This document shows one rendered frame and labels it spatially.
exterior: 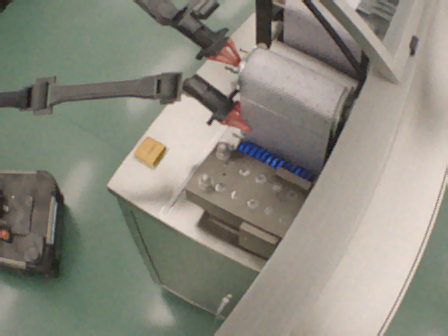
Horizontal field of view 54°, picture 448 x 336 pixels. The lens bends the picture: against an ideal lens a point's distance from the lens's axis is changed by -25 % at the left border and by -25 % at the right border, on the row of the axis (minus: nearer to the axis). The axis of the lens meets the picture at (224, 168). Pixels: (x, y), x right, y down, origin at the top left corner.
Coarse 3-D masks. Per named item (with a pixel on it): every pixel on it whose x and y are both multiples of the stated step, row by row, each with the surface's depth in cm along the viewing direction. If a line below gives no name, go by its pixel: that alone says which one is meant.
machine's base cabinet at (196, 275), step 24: (144, 216) 158; (144, 240) 179; (168, 240) 163; (168, 264) 186; (192, 264) 170; (216, 264) 157; (168, 288) 219; (192, 288) 196; (216, 288) 179; (240, 288) 165; (216, 312) 210
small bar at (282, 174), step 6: (282, 168) 142; (276, 174) 141; (282, 174) 141; (288, 174) 141; (294, 174) 141; (282, 180) 142; (288, 180) 140; (294, 180) 140; (300, 180) 140; (306, 180) 140; (294, 186) 141; (300, 186) 139; (306, 186) 139; (306, 192) 140
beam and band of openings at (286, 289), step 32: (416, 64) 82; (384, 96) 78; (352, 128) 74; (384, 128) 74; (352, 160) 72; (384, 160) 72; (320, 192) 69; (352, 192) 69; (320, 224) 67; (352, 224) 67; (288, 256) 65; (320, 256) 64; (256, 288) 63; (288, 288) 62; (320, 288) 62; (256, 320) 60; (288, 320) 60
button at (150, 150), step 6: (150, 138) 163; (144, 144) 162; (150, 144) 162; (156, 144) 161; (162, 144) 161; (138, 150) 161; (144, 150) 161; (150, 150) 160; (156, 150) 160; (162, 150) 161; (138, 156) 160; (144, 156) 159; (150, 156) 159; (156, 156) 159; (144, 162) 161; (150, 162) 159; (156, 162) 161
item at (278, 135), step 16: (256, 112) 136; (272, 112) 133; (256, 128) 142; (272, 128) 138; (288, 128) 134; (304, 128) 130; (256, 144) 148; (272, 144) 144; (288, 144) 139; (304, 144) 135; (320, 144) 131; (288, 160) 145; (304, 160) 141; (320, 160) 137
